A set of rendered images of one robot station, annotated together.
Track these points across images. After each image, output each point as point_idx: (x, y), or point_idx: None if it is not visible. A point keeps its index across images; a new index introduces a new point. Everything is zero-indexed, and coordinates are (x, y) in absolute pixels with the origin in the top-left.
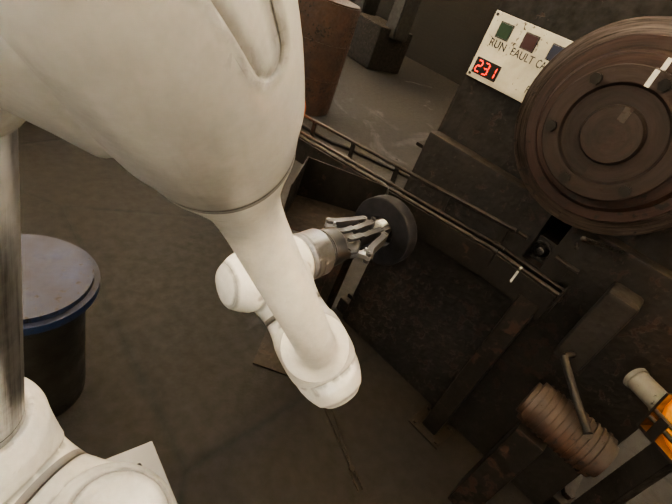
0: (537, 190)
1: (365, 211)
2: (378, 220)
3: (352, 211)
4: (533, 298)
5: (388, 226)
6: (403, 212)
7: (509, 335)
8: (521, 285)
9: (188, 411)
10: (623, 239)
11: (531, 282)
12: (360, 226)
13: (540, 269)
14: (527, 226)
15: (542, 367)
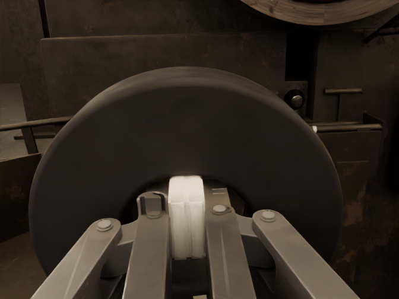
0: (274, 3)
1: (73, 205)
2: (168, 194)
3: (2, 243)
4: (355, 154)
5: (212, 188)
6: (250, 85)
7: (354, 224)
8: (331, 150)
9: None
10: (367, 24)
11: (341, 136)
12: (151, 294)
13: (314, 121)
14: (266, 79)
15: (382, 229)
